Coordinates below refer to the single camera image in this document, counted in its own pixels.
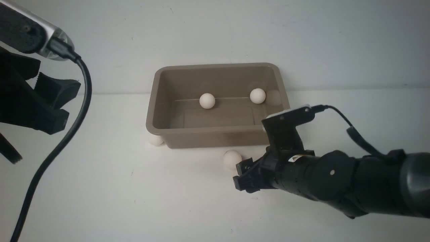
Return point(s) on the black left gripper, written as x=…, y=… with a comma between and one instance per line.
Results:
x=20, y=104

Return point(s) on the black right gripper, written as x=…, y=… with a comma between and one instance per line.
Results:
x=271, y=171

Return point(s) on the white ping-pong ball black mark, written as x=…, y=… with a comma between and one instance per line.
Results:
x=207, y=101

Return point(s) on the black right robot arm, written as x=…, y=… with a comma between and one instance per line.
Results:
x=396, y=183

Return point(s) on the white ball beside bin corner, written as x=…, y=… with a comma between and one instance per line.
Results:
x=155, y=140

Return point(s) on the taupe plastic storage bin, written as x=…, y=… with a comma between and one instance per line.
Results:
x=174, y=112

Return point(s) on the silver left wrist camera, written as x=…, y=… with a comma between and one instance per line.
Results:
x=28, y=33

